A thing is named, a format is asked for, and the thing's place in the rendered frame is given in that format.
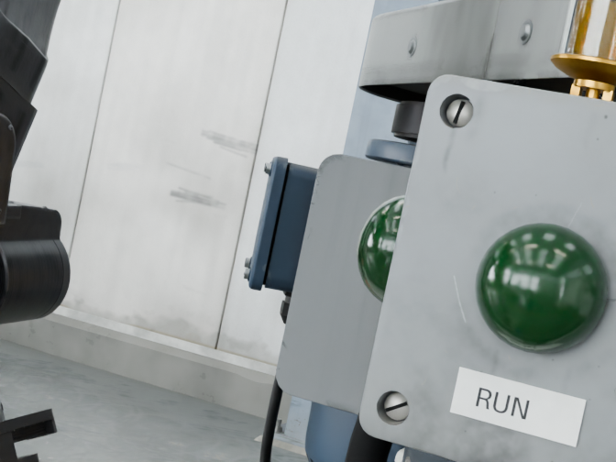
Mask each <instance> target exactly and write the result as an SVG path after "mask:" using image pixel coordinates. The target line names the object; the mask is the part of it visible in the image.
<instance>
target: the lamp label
mask: <svg viewBox="0 0 616 462"><path fill-rule="evenodd" d="M585 404H586V400H583V399H580V398H576V397H573V396H569V395H565V394H562V393H558V392H555V391H551V390H545V389H541V388H538V387H535V386H531V385H527V384H523V383H521V382H517V381H513V380H509V379H504V378H500V377H496V376H492V375H490V374H486V373H482V372H478V371H475V370H472V369H468V368H461V367H459V371H458V375H457V380H456V387H455V392H454V396H453V400H452V405H451V409H450V412H451V413H456V414H460V415H464V416H466V417H470V418H473V419H477V420H480V421H483V422H487V423H490V424H496V425H499V426H502V427H506V428H510V429H512V430H516V431H519V432H523V433H527V434H529V435H535V436H539V437H542V438H545V439H549V440H552V441H556V442H558V443H562V444H565V445H569V446H574V447H576V445H577V440H578V433H579V429H580V425H581V421H582V416H583V412H584V409H585Z"/></svg>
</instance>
